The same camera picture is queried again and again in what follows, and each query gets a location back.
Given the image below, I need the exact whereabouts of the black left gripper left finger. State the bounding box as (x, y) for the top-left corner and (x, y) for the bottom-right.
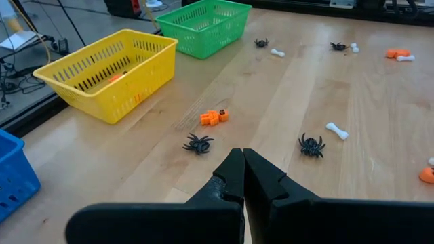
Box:
(65, 148), (245, 244)

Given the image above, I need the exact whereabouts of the blue plastic basket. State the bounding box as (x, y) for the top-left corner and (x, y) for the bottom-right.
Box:
(0, 128), (41, 224)

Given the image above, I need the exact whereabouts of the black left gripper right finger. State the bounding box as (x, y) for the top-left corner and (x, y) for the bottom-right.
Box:
(243, 148), (434, 244)

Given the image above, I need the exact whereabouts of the yellow plastic basket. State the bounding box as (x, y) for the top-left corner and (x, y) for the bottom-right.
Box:
(33, 28), (179, 125)

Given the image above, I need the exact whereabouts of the black keyboard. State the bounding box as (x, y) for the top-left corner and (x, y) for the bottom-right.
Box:
(103, 0), (143, 19)

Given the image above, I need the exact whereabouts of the orange pumpkin decoration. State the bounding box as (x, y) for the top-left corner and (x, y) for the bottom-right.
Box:
(385, 48), (411, 59)
(108, 70), (128, 84)
(418, 167), (434, 185)
(199, 108), (230, 127)

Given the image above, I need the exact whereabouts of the yellow cable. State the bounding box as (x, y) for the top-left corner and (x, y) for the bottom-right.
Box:
(8, 0), (52, 65)

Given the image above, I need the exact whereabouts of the green plastic basket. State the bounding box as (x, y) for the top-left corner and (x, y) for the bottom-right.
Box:
(155, 0), (253, 60)

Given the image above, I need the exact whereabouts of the white paper on floor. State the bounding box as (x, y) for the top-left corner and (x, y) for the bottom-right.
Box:
(0, 30), (43, 52)

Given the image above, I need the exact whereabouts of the silver mounting bracket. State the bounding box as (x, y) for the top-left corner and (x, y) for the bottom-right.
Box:
(329, 0), (357, 9)

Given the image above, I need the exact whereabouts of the black power adapter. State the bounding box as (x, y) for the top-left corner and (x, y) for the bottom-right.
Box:
(56, 37), (71, 56)

